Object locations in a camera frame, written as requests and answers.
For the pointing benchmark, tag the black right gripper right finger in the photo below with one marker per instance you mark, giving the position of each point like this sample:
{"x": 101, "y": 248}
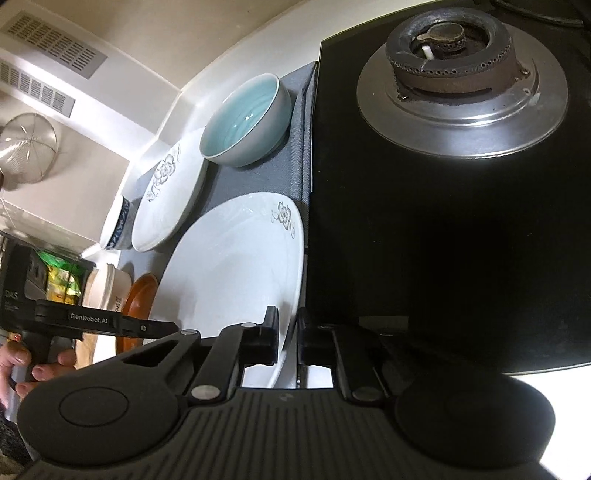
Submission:
{"x": 344, "y": 351}

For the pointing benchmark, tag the green yellow snack packages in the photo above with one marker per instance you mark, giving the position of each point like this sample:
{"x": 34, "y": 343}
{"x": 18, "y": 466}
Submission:
{"x": 65, "y": 279}

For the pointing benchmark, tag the large white floral plate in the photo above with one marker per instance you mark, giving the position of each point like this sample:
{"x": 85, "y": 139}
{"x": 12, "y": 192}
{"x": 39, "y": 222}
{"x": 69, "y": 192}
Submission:
{"x": 241, "y": 257}

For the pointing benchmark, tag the grey countertop mat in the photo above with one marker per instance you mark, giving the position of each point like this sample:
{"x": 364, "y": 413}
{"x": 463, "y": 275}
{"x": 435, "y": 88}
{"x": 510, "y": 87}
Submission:
{"x": 287, "y": 170}

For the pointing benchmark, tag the metal mesh strainer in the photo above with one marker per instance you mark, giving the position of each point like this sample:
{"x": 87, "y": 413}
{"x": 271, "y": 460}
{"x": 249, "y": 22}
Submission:
{"x": 29, "y": 147}

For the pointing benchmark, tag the gas burner with steel ring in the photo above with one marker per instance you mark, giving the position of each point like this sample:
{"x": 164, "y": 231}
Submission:
{"x": 458, "y": 83}

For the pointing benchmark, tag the black glass gas stove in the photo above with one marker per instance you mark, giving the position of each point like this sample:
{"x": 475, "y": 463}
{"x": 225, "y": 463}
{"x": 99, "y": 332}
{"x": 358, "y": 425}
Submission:
{"x": 469, "y": 264}

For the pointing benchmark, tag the light blue ceramic bowl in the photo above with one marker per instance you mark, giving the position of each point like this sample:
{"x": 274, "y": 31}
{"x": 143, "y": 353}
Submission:
{"x": 249, "y": 124}

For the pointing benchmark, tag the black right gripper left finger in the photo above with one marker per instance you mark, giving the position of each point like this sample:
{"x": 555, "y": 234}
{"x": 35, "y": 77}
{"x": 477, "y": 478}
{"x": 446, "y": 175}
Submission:
{"x": 218, "y": 363}

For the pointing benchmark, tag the blue patterned white bowl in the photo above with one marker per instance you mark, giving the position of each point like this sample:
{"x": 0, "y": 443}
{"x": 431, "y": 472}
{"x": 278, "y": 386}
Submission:
{"x": 117, "y": 227}

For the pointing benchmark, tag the orange plate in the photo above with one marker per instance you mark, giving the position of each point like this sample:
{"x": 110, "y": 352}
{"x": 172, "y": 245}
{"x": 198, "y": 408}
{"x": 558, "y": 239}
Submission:
{"x": 138, "y": 305}

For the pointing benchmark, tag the white range hood vent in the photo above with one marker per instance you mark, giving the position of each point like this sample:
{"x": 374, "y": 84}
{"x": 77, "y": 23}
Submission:
{"x": 38, "y": 39}

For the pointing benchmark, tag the small white floral plate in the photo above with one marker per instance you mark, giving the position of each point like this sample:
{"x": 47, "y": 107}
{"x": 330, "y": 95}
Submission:
{"x": 170, "y": 194}

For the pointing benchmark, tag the white paper bag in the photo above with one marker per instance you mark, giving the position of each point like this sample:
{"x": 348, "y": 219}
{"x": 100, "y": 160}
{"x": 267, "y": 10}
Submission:
{"x": 107, "y": 288}

